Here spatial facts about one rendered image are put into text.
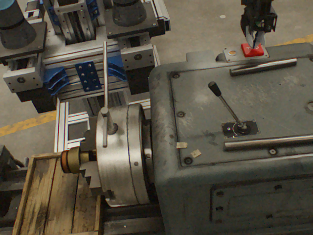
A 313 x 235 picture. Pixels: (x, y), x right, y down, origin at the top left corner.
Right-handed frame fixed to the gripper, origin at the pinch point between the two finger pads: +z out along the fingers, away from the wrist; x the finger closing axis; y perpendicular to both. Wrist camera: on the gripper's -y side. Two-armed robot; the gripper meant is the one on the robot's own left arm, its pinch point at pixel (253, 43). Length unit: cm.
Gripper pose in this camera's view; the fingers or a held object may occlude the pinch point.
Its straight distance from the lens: 110.4
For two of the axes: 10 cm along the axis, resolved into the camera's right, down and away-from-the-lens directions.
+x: 9.9, -1.2, -0.5
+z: 1.2, 6.7, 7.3
